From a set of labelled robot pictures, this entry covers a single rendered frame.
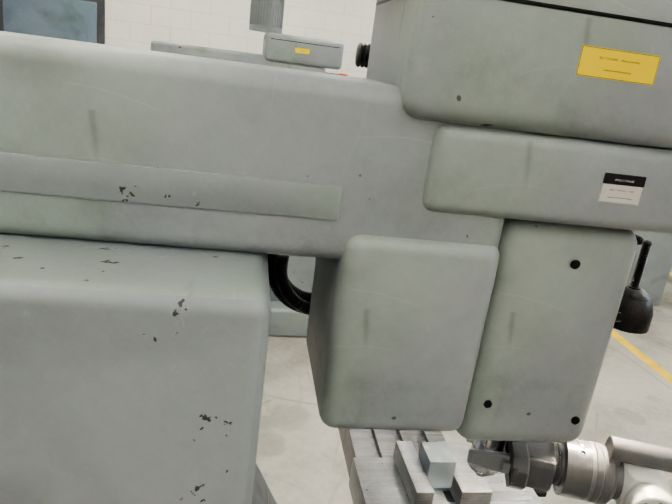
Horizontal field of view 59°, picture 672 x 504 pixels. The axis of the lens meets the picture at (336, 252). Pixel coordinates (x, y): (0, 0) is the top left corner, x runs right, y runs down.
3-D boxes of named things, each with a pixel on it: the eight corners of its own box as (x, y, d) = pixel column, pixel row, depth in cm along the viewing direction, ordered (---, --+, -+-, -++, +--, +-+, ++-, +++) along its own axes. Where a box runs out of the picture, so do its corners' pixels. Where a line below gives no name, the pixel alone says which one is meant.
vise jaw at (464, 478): (460, 457, 123) (464, 441, 122) (488, 509, 109) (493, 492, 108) (433, 457, 122) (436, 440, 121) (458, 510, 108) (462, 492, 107)
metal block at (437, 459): (440, 467, 117) (446, 442, 116) (451, 488, 112) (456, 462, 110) (415, 467, 116) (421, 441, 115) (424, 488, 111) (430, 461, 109)
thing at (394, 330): (416, 348, 99) (444, 197, 91) (464, 438, 76) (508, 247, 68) (303, 342, 96) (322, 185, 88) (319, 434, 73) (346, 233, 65)
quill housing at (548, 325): (523, 375, 101) (569, 193, 91) (587, 452, 81) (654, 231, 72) (416, 370, 98) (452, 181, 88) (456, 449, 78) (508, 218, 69)
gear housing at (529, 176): (583, 192, 93) (599, 129, 90) (689, 238, 71) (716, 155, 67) (378, 171, 88) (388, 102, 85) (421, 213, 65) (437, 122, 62)
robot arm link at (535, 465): (510, 406, 96) (586, 422, 94) (498, 456, 99) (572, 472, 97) (517, 452, 84) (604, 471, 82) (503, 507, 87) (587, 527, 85)
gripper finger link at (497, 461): (469, 444, 90) (511, 453, 89) (465, 462, 91) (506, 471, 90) (469, 451, 88) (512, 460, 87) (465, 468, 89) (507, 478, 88)
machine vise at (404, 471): (505, 484, 127) (517, 441, 124) (538, 538, 113) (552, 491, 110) (347, 485, 121) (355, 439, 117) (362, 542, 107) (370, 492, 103)
